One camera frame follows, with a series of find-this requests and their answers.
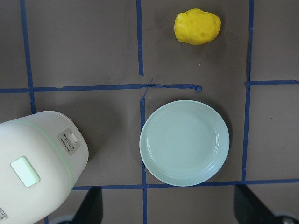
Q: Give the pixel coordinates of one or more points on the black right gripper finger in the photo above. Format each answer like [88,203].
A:
[249,209]

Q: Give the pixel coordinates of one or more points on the white rice cooker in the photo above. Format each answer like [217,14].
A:
[41,158]

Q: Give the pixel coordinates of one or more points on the light green plate right side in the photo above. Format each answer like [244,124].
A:
[184,143]

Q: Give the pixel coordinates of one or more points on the yellow toy potato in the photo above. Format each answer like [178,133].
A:
[196,26]

